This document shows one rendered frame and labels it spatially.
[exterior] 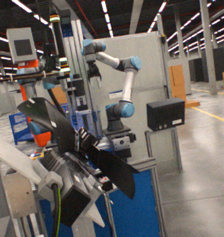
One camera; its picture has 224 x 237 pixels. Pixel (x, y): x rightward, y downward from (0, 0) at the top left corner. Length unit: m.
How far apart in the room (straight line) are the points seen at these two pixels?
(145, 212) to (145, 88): 1.83
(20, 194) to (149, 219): 1.14
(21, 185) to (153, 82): 2.56
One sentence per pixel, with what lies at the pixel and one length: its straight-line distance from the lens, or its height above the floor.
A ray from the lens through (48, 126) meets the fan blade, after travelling 1.21.
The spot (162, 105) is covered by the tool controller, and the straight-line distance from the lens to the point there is 1.78.
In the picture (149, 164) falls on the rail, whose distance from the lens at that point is 1.85.
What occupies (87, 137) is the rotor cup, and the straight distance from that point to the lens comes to 1.16.
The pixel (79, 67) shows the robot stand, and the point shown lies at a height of 1.62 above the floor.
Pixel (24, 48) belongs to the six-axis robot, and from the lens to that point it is 5.30.
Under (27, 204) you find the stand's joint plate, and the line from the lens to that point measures 1.20.
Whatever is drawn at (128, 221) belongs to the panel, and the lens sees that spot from 1.98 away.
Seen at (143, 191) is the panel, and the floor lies 0.61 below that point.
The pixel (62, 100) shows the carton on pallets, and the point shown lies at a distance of 9.43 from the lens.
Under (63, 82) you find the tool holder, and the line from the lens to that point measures 1.25.
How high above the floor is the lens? 1.46
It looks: 9 degrees down
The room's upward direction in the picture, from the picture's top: 10 degrees counter-clockwise
